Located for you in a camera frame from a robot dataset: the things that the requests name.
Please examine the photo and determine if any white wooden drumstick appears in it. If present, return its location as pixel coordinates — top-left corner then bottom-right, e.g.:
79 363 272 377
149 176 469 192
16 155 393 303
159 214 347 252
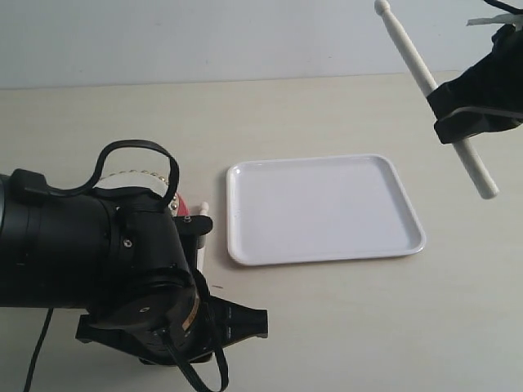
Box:
373 0 499 199

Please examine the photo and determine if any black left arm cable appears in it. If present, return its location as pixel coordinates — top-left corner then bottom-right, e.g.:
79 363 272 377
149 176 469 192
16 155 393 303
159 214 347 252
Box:
24 140 230 392

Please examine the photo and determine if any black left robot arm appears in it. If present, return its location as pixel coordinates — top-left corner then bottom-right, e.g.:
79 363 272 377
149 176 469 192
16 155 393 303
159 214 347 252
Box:
1 171 268 366

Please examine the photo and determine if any white rectangular plastic tray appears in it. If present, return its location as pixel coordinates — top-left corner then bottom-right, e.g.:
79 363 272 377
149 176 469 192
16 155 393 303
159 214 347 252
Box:
226 154 427 267

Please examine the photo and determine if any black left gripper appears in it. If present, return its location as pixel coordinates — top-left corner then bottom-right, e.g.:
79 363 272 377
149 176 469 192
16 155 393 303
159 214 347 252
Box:
75 189 269 363

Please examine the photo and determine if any red drum with brass studs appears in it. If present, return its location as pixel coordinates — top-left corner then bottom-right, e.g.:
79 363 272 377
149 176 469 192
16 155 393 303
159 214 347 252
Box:
96 170 190 216

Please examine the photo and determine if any wooden drumstick with red marks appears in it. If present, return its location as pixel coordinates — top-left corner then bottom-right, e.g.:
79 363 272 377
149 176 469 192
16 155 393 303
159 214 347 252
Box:
196 202 209 273

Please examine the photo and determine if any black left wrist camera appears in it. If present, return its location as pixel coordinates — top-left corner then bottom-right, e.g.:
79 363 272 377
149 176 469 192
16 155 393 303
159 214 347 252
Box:
172 215 213 249

